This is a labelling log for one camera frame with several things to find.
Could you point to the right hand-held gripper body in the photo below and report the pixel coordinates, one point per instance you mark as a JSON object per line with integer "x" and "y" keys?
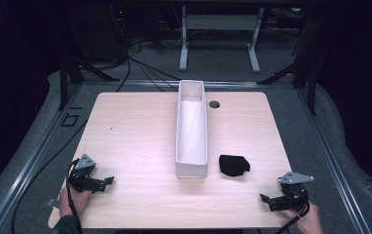
{"x": 291, "y": 195}

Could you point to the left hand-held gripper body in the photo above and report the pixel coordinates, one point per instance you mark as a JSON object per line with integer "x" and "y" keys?
{"x": 82, "y": 182}

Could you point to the person's left hand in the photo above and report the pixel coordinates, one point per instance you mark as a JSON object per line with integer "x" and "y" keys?
{"x": 78, "y": 200}

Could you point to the person's right hand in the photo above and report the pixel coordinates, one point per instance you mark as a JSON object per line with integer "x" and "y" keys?
{"x": 309, "y": 221}

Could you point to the black cloth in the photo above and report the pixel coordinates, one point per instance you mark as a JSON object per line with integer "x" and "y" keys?
{"x": 233, "y": 165}

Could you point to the long white open box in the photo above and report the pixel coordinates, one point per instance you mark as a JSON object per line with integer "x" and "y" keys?
{"x": 191, "y": 136}

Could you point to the black metal stand leg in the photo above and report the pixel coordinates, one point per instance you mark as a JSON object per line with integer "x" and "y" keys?
{"x": 305, "y": 74}
{"x": 66, "y": 76}

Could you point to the aluminium floor rail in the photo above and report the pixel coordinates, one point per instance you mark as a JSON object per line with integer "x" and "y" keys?
{"x": 331, "y": 156}
{"x": 28, "y": 162}

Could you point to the white metal stand frame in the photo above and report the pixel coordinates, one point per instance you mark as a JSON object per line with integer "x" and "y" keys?
{"x": 219, "y": 23}

